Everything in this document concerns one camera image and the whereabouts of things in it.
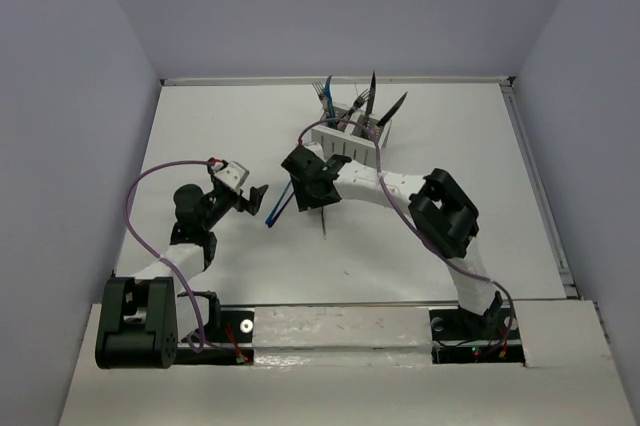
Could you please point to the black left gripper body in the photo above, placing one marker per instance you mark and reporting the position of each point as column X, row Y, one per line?
column 218, row 204

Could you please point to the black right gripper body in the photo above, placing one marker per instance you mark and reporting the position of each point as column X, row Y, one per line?
column 308, row 197

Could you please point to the plain silver fork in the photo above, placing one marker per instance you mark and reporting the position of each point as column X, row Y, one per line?
column 323, row 223

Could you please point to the blue iridescent fork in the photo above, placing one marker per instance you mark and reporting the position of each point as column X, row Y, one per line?
column 279, row 203

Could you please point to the purple iridescent fork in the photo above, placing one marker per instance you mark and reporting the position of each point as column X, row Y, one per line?
column 282, row 206

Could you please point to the silver fork teal marbled handle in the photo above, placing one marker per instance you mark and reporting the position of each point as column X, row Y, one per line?
column 322, row 97

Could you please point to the silver fork black riveted handle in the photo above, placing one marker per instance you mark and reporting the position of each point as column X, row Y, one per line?
column 359, row 101

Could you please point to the silver knife black speckled handle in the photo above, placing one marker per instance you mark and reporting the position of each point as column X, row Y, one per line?
column 370, row 100

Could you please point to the silver knife teal marbled handle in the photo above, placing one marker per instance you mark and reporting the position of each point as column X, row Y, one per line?
column 386, row 118

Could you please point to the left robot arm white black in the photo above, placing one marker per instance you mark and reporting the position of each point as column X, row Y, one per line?
column 154, row 318

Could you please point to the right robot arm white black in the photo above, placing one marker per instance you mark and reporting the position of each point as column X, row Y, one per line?
column 434, row 206

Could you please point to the white perforated utensil caddy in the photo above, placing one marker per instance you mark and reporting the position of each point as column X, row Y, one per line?
column 348, row 140

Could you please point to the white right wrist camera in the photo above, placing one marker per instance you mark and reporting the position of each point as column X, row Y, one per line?
column 316, row 148

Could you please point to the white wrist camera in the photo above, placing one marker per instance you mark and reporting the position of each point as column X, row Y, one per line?
column 232, row 175
column 316, row 148

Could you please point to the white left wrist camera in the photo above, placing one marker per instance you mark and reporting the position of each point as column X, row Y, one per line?
column 232, row 175

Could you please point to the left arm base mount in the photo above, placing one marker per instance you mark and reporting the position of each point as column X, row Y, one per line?
column 227, row 343

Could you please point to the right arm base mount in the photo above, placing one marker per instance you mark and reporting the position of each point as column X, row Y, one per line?
column 458, row 341

